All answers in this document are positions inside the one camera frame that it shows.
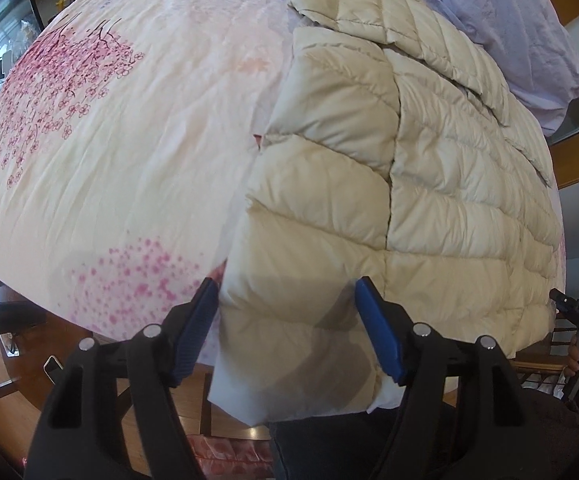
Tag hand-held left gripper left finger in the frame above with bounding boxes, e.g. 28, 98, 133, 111
23, 276, 220, 480

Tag person's dark clothed legs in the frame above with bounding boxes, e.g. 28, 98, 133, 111
268, 390, 579, 480

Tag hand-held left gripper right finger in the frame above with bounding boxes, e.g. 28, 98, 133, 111
354, 276, 565, 480

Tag large lavender pillow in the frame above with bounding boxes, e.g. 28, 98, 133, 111
384, 0, 579, 138

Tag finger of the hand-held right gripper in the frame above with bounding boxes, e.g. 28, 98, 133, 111
549, 287, 579, 322

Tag cream quilted puffer jacket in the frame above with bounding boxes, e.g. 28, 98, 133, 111
208, 0, 565, 423

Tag pink patterned cloth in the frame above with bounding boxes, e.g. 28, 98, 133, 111
188, 434, 276, 480

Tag floral printed bed sheet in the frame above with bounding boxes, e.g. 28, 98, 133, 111
0, 0, 566, 396

